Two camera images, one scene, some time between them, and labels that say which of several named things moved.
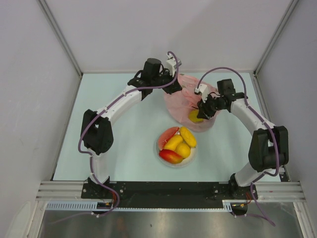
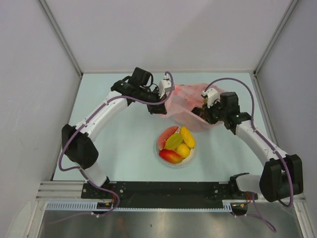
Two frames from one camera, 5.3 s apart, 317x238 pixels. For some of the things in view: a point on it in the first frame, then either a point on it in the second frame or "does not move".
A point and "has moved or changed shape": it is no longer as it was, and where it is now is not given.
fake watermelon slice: x=166 y=135 does not move
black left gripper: x=174 y=88 → x=158 y=108
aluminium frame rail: x=55 y=26 does not move
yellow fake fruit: x=187 y=137 does not move
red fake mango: x=171 y=156 does not move
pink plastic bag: x=179 y=104 has moved or changed shape
